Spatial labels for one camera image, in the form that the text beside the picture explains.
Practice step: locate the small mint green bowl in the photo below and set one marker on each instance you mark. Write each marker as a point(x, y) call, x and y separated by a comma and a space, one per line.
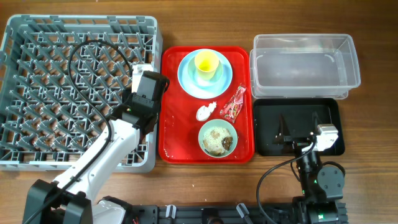
point(198, 77)

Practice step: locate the light blue plate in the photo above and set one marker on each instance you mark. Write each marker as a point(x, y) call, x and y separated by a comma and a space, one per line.
point(204, 93)

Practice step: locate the rice and meat leftovers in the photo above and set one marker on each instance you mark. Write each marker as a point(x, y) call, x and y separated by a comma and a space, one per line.
point(217, 141)

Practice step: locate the clear plastic bin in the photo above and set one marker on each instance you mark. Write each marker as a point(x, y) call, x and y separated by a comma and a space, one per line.
point(303, 66)

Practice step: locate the black tray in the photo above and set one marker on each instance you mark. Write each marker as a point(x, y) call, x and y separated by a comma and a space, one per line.
point(297, 113)

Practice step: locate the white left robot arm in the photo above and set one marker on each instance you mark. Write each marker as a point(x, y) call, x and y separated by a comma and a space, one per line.
point(70, 197)

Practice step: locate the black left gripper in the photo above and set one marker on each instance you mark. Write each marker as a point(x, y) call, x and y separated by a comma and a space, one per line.
point(127, 101)

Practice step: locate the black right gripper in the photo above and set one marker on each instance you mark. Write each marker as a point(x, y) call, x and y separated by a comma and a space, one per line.
point(295, 144)

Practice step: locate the white napkin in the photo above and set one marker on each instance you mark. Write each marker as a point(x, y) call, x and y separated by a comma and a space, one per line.
point(204, 112)

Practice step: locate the grey dishwasher rack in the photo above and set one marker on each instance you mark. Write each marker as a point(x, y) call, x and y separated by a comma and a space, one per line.
point(59, 75)

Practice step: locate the red serving tray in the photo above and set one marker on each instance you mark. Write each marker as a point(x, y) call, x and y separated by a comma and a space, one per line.
point(178, 127)

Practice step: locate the yellow plastic cup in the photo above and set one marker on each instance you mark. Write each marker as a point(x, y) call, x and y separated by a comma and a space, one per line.
point(206, 63)

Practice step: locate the red candy wrapper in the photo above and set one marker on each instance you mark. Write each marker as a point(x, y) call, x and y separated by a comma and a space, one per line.
point(233, 107)

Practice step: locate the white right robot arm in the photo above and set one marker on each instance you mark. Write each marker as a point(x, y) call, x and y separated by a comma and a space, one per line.
point(322, 182)

